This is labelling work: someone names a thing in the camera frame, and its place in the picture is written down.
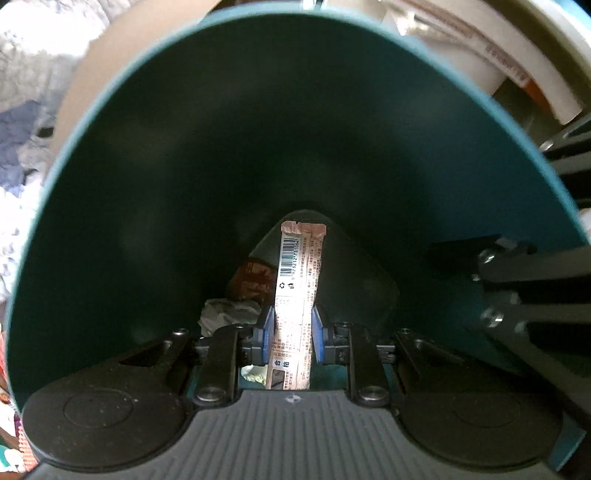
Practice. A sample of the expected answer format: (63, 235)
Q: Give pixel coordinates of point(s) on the beige bed frame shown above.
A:
(106, 41)

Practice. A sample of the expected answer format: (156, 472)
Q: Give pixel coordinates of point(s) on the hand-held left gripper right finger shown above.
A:
(318, 337)

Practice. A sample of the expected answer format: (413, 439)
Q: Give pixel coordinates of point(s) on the long white strip wrapper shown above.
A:
(295, 286)

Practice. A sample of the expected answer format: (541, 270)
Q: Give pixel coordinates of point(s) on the brown snack wrapper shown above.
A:
(251, 279)

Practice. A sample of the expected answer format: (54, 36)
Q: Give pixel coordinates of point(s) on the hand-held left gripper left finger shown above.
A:
(267, 334)

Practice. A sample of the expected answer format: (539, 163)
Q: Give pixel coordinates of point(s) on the printed wrapper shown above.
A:
(226, 316)

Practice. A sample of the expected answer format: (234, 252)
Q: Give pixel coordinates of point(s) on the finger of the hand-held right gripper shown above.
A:
(531, 272)
(575, 161)

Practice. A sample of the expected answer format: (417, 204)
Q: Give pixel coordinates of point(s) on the teal plastic trash bin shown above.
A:
(184, 184)

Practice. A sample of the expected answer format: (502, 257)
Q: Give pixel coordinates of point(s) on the white quilted mattress pad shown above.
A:
(27, 92)

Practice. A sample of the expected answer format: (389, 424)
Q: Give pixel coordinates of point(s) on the white cylindrical appliance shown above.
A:
(461, 69)

